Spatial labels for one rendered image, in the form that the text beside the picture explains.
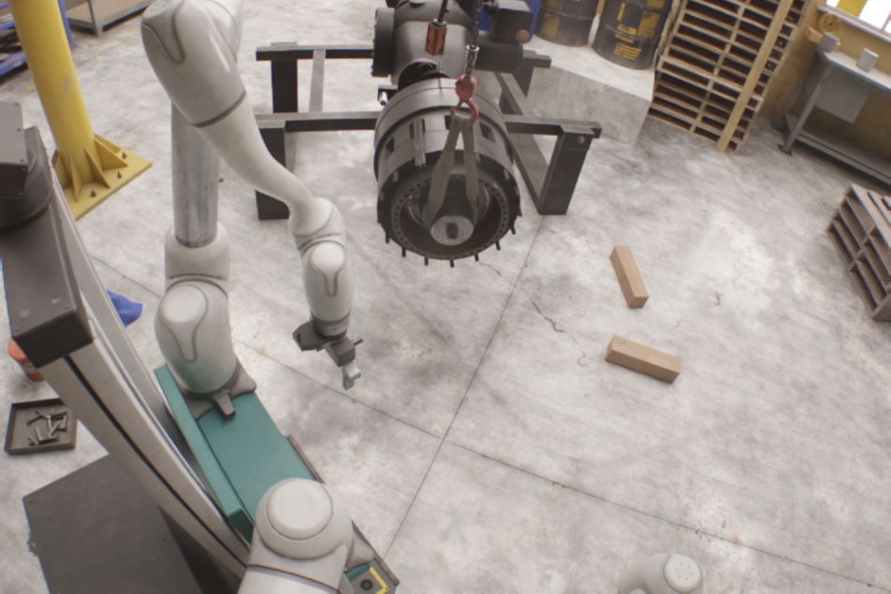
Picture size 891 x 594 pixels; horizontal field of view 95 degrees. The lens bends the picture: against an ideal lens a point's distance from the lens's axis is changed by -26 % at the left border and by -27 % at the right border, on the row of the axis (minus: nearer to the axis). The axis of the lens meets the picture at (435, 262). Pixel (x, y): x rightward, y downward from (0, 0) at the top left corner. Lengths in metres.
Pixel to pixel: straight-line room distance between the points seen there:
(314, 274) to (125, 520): 0.79
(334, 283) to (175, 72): 0.52
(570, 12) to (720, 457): 3.64
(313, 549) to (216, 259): 0.65
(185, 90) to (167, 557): 1.02
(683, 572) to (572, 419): 1.70
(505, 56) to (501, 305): 1.41
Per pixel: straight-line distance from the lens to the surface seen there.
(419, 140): 1.83
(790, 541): 2.89
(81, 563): 1.43
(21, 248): 0.54
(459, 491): 2.25
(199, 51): 0.75
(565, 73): 4.37
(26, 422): 2.78
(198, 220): 1.13
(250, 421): 1.23
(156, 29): 0.76
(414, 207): 1.97
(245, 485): 1.17
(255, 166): 0.86
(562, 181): 3.26
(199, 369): 1.13
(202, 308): 1.08
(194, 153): 1.02
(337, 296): 1.06
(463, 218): 1.82
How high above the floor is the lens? 2.09
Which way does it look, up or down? 46 degrees down
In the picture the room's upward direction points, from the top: 10 degrees clockwise
